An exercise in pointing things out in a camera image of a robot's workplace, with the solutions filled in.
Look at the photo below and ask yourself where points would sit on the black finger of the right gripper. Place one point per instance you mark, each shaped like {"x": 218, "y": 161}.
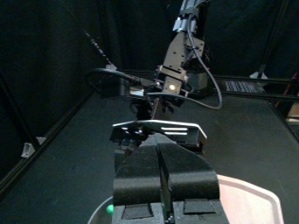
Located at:
{"x": 123, "y": 159}

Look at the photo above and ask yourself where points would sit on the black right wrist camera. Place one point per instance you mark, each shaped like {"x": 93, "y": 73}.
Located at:
{"x": 116, "y": 88}

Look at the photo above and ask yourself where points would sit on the black frame upright post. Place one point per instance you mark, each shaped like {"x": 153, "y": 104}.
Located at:
{"x": 274, "y": 32}

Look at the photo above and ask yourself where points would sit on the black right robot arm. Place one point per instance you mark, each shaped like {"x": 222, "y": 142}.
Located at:
{"x": 182, "y": 49}

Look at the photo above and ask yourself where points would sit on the black aluminium frame rail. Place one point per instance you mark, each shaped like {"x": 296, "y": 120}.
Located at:
{"x": 248, "y": 95}
{"x": 43, "y": 145}

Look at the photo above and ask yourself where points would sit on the grey vented box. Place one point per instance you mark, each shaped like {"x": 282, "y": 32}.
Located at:
{"x": 243, "y": 86}

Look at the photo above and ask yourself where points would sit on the black cloth curtain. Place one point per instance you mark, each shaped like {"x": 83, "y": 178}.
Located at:
{"x": 47, "y": 43}

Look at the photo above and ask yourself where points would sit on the pink plastic tray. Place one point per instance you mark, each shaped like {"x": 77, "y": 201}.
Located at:
{"x": 248, "y": 201}

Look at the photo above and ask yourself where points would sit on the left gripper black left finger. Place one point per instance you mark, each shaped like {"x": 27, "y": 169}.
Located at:
{"x": 136, "y": 180}

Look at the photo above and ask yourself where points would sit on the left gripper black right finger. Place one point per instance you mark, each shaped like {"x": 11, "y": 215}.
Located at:
{"x": 191, "y": 180}

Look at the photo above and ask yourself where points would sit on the grey bowl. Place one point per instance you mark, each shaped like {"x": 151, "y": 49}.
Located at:
{"x": 100, "y": 210}

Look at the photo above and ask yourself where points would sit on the green toy grapes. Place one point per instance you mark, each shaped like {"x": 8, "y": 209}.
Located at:
{"x": 109, "y": 209}

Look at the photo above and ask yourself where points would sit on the white frame corner bracket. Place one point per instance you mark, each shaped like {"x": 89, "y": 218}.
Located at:
{"x": 259, "y": 73}
{"x": 32, "y": 147}

